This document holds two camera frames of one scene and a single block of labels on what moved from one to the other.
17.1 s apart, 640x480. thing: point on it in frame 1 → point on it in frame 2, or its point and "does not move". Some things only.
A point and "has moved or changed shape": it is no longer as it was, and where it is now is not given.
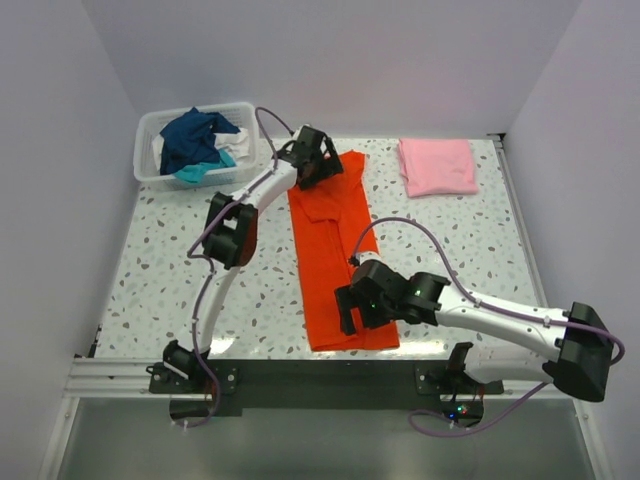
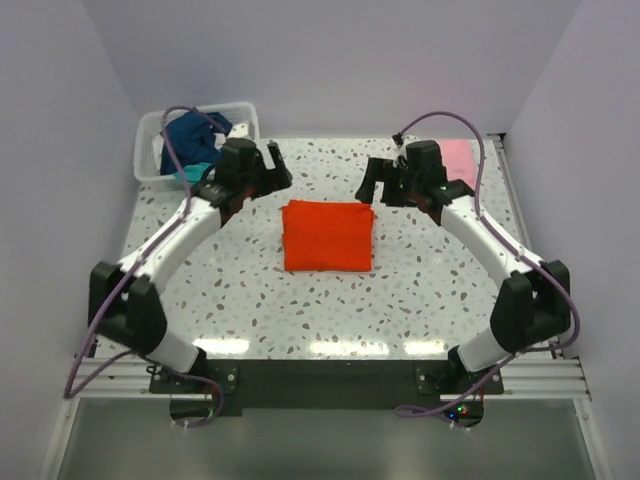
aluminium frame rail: x=131 y=376 does not move
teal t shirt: x=191 y=172 does not move
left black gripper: x=324 y=174 → x=275 y=179
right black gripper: x=345 y=299 → x=381 y=170
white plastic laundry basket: x=243 y=115 does not move
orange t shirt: x=330 y=224 has moved or changed shape
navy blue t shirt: x=190 y=140 does not move
